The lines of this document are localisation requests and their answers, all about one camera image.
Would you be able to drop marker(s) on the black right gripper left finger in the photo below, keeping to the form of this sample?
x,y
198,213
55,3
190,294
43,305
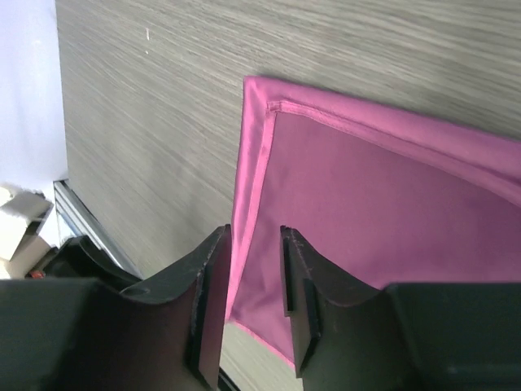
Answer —
x,y
163,333

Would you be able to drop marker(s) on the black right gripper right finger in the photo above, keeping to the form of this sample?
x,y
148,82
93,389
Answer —
x,y
347,335

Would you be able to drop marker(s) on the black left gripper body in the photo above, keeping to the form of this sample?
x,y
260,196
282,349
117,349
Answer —
x,y
79,257

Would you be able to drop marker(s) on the magenta satin napkin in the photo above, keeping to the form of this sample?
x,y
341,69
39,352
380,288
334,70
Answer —
x,y
387,195

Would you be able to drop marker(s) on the aluminium frame post left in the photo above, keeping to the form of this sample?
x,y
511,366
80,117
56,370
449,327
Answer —
x,y
80,221

